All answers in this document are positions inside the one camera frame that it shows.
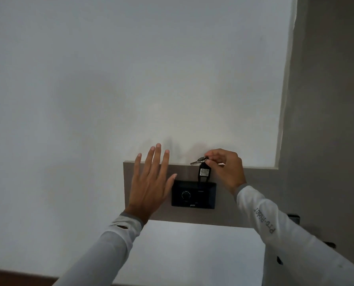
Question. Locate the brown wooden furniture edge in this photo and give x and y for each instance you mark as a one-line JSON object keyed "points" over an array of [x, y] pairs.
{"points": [[13, 278]]}

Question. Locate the person's left little finger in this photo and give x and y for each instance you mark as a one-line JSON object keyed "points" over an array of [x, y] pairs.
{"points": [[137, 165]]}

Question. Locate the person's left thumb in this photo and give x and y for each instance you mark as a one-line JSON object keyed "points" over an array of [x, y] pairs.
{"points": [[171, 183]]}

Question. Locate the person's left forearm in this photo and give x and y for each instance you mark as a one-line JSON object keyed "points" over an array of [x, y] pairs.
{"points": [[105, 250]]}

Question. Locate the black wall switch panel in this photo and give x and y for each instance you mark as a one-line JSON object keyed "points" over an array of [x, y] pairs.
{"points": [[193, 196]]}

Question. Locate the grey door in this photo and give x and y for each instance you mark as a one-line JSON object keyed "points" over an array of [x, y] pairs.
{"points": [[328, 116]]}

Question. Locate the person's left middle finger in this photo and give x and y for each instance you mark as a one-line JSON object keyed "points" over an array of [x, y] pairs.
{"points": [[156, 157]]}

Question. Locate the person's right hand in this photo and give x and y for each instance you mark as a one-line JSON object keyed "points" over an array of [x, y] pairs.
{"points": [[229, 172]]}

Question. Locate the grey wooden wall board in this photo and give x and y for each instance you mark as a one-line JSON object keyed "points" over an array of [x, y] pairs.
{"points": [[224, 211]]}

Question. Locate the silver key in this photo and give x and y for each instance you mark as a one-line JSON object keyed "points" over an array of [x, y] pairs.
{"points": [[198, 160]]}

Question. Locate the black key fob tag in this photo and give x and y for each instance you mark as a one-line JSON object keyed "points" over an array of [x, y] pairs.
{"points": [[203, 172]]}

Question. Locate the person's right thumb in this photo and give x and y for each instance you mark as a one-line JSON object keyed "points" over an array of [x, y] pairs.
{"points": [[214, 162]]}

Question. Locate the person's left hand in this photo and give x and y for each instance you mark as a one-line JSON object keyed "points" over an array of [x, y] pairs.
{"points": [[147, 193]]}

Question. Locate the black door keyhole cover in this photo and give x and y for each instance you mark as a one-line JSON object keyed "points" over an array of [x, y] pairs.
{"points": [[279, 260]]}

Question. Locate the person's right forearm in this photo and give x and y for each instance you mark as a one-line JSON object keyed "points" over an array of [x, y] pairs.
{"points": [[287, 238]]}

